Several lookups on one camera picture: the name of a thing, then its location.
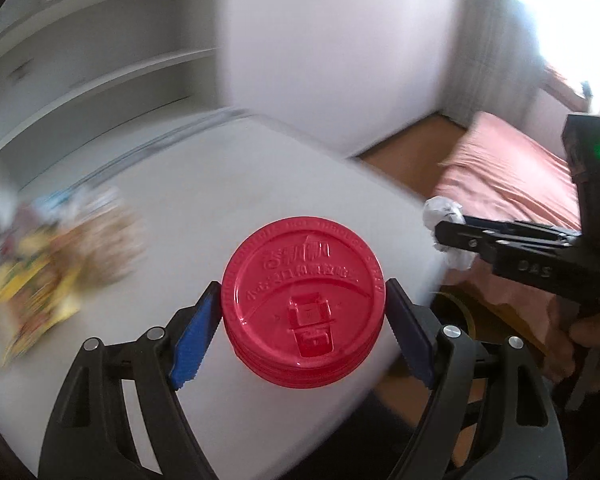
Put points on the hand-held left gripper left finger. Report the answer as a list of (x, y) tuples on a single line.
[(196, 342)]

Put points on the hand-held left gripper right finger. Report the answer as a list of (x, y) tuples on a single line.
[(411, 341)]

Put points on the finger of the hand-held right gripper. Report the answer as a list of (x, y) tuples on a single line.
[(457, 239), (520, 226)]

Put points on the white tissue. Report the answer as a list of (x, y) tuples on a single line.
[(442, 212)]

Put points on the dark bin with yellow rim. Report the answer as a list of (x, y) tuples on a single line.
[(455, 312)]

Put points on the red plastic cup lid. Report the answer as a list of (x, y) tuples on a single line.
[(302, 300)]

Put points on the person's right hand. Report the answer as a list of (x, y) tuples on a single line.
[(597, 330)]

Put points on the bed with pink sheet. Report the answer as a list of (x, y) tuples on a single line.
[(505, 175)]

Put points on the brown patterned snack wrapper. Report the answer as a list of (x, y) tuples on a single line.
[(102, 247)]

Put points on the yellow snack wrapper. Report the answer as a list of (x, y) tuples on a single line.
[(30, 290)]

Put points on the bright window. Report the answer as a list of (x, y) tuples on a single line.
[(565, 15)]

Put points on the white wall shelf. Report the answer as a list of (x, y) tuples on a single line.
[(80, 60)]

